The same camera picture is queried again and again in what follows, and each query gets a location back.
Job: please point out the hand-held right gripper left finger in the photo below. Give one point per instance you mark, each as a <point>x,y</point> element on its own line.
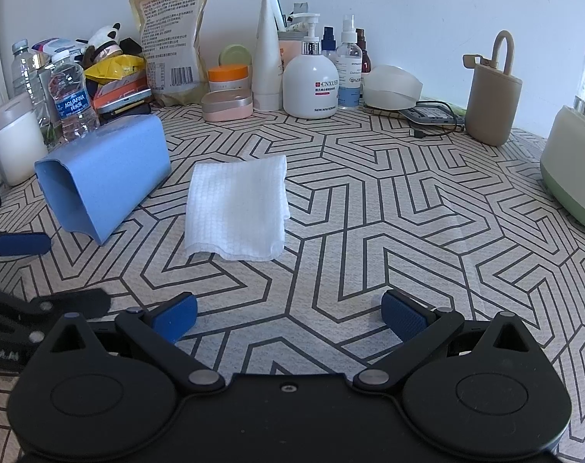
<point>176,316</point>

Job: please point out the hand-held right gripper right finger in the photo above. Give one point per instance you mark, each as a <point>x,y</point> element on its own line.
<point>403,318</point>

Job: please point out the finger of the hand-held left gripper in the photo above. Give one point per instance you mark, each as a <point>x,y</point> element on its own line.
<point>20,245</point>
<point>66,303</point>

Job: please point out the blue plastic container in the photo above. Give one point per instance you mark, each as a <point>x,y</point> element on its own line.
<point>109,173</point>

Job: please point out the white cloth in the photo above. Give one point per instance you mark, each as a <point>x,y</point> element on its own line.
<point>237,207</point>

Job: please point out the white frosted jar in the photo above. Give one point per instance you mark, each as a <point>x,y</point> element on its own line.
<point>17,144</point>

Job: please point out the geometric patterned table cover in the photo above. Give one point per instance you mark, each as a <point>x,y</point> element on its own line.
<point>369,202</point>

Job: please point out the blue label water bottle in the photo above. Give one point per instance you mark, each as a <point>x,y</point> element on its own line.
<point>73,101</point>

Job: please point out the clear water bottle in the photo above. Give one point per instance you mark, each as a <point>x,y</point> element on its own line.
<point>25,72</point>

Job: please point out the silver flat device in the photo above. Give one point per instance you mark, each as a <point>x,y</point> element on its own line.
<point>126,101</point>

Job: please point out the orange box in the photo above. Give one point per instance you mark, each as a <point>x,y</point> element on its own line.
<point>121,88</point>

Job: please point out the yellow snack packet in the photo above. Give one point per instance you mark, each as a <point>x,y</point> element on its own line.
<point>116,67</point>

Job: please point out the grey flat device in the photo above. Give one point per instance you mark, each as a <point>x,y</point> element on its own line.
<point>427,115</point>

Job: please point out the pink flat case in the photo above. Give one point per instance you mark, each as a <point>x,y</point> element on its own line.
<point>227,106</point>

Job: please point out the panda plush toy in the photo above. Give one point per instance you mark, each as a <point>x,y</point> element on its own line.
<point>104,38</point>

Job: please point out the white round dish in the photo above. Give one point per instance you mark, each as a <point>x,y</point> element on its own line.
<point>391,87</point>

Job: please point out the tan bottle with loop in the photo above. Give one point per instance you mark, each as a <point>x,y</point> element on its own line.
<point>492,101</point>

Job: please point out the green white glass kettle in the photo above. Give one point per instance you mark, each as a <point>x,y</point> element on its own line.
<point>572,154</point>

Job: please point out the orange lid jar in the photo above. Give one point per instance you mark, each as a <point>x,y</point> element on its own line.
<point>229,77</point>

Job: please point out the white pump bottle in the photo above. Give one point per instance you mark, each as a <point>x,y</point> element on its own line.
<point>311,82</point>

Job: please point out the clear spray bottle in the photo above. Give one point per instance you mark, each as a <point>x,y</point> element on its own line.
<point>349,67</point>

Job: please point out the beige food bag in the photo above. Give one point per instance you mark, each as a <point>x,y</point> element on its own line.
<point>172,33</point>

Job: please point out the brown spray bottle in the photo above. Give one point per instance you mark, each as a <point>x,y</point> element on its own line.
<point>365,55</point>

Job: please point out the green round jar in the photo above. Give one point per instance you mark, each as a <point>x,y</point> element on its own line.
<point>235,55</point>

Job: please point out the white cosmetic tube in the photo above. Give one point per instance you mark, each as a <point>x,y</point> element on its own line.
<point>267,58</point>

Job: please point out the pink tube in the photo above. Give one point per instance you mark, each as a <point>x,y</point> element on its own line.
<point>287,53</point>

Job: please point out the blue spray bottle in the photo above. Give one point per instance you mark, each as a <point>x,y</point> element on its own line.
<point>329,41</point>

